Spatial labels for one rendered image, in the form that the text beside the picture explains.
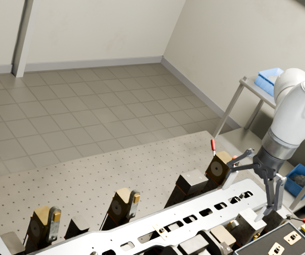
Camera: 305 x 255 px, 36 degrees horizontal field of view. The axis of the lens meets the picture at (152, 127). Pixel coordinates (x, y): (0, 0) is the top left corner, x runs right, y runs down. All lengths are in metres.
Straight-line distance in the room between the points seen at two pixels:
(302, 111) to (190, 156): 1.72
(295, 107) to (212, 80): 3.78
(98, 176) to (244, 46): 2.64
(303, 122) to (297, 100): 0.06
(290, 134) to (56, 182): 1.38
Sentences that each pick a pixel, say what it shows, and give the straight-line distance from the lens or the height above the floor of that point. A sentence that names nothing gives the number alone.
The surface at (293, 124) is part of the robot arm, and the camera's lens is 1.25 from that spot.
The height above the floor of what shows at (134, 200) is 1.07.
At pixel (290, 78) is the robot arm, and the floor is 1.82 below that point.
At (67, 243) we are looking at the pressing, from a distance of 1.73.
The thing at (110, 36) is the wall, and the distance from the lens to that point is 4.79.
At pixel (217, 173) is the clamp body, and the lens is 2.36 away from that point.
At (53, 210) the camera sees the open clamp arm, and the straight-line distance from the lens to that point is 1.65.
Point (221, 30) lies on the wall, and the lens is 4.90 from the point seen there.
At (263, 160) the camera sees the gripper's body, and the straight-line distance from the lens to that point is 1.33.
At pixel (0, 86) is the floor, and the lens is 4.19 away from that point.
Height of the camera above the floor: 2.29
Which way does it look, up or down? 32 degrees down
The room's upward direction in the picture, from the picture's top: 24 degrees clockwise
